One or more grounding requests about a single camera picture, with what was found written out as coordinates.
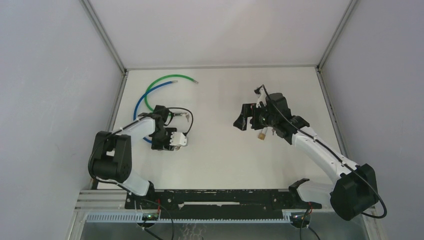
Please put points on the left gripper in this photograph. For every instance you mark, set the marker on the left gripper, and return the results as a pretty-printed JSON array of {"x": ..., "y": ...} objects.
[{"x": 165, "y": 146}]

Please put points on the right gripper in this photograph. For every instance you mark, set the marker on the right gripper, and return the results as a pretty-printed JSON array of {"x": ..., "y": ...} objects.
[{"x": 248, "y": 110}]

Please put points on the brass padlock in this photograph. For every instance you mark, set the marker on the brass padlock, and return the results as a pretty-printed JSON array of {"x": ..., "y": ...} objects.
[{"x": 262, "y": 134}]

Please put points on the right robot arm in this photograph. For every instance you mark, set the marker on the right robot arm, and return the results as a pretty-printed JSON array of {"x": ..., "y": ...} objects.
[{"x": 353, "y": 188}]

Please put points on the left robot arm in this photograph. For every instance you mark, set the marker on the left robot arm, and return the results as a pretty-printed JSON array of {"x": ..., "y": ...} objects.
[{"x": 111, "y": 158}]

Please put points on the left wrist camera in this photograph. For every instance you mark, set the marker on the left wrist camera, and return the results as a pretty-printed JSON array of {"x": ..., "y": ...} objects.
[{"x": 178, "y": 139}]

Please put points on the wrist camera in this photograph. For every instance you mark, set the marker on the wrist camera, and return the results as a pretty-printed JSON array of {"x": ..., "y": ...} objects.
[
  {"x": 261, "y": 97},
  {"x": 178, "y": 139}
]

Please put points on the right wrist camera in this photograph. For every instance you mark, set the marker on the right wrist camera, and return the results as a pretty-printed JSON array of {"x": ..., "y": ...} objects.
[{"x": 261, "y": 97}]

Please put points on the green cable lock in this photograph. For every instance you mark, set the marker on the green cable lock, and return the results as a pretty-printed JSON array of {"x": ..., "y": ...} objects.
[{"x": 172, "y": 90}]

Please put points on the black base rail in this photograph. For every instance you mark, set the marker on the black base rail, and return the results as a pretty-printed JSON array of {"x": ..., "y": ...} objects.
[{"x": 221, "y": 205}]

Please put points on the white cable duct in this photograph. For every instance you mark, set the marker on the white cable duct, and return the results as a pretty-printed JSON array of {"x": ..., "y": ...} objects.
[{"x": 126, "y": 217}]

